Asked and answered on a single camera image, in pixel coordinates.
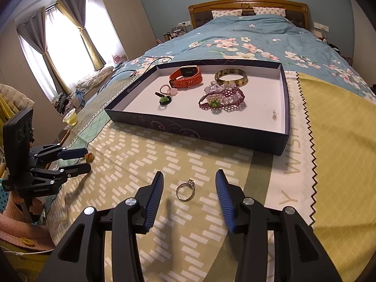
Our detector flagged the cosmetics on nightstand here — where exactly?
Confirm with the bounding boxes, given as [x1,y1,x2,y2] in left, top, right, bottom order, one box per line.
[163,21,192,41]

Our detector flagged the wooden headboard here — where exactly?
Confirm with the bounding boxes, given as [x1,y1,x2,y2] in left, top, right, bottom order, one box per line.
[188,0,310,30]

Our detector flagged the left spotted pillow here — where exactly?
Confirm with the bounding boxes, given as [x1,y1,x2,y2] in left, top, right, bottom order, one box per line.
[211,9,242,19]

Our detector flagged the grey yellow curtain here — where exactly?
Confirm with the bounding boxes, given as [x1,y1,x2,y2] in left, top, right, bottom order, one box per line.
[56,0,105,71]
[16,7,71,100]

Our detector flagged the silver diamond ring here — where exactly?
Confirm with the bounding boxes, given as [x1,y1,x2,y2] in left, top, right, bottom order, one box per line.
[175,178,196,203]

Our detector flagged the left hand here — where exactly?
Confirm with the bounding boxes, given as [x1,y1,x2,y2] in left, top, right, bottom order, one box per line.
[11,192,45,223]

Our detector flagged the right grey yellow curtain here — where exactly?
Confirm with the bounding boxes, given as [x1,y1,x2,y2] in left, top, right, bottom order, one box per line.
[56,0,105,71]

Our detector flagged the black charger cable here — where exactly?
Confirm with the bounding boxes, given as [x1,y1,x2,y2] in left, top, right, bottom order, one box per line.
[98,56,177,93]

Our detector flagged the left grey yellow curtain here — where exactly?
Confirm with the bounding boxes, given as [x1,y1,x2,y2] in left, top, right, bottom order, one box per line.
[16,7,71,100]

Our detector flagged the pink small fan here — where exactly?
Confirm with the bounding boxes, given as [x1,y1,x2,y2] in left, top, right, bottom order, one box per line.
[113,54,128,64]

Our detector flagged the blue floral duvet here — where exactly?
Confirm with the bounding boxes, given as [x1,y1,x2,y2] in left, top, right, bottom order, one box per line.
[111,15,375,103]

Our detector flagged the right spotted pillow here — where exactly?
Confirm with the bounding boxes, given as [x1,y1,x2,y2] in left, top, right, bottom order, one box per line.
[252,6,286,17]

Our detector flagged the spotted pillow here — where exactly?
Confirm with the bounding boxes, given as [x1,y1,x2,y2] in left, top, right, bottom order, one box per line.
[211,9,242,19]
[252,6,286,17]

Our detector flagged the orange smart watch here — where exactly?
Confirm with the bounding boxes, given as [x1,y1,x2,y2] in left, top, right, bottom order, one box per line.
[169,66,203,89]

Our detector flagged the green stone black ring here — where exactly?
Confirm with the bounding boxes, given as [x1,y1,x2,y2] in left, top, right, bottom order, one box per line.
[154,91,173,108]

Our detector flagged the dark blue shallow box tray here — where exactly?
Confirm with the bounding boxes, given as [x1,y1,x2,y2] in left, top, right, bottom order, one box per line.
[105,59,290,155]

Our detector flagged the beige quilted jacket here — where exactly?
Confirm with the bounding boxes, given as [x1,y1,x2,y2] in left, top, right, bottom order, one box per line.
[0,84,35,118]

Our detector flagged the folded blanket on sill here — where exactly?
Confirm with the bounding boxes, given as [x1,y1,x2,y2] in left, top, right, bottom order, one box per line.
[76,66,114,92]

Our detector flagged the tortoiseshell bangle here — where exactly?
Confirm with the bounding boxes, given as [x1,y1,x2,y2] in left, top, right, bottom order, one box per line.
[214,68,249,87]

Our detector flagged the maroon beaded bracelet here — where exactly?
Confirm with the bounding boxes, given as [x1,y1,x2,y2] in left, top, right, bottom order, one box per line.
[197,86,247,114]

